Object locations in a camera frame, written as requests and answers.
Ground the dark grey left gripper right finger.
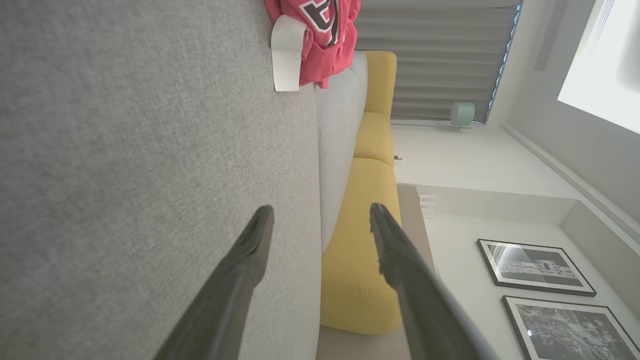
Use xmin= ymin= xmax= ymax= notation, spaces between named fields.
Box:
xmin=369 ymin=202 xmax=502 ymax=360

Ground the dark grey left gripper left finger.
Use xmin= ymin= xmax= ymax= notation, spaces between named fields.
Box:
xmin=152 ymin=205 xmax=275 ymax=360

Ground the red jersey with white trim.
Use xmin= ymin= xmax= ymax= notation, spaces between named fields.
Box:
xmin=264 ymin=0 xmax=362 ymax=93

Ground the black framed monochrome picture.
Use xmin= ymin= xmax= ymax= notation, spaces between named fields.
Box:
xmin=476 ymin=238 xmax=598 ymax=298
xmin=501 ymin=295 xmax=640 ymax=360

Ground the grey fabric sofa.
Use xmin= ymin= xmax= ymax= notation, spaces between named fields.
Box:
xmin=0 ymin=0 xmax=369 ymax=360

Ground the mint green lamp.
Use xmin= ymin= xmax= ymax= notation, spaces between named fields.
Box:
xmin=449 ymin=101 xmax=476 ymax=132

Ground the grey pleated curtain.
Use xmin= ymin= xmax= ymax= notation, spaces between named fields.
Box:
xmin=355 ymin=0 xmax=524 ymax=124

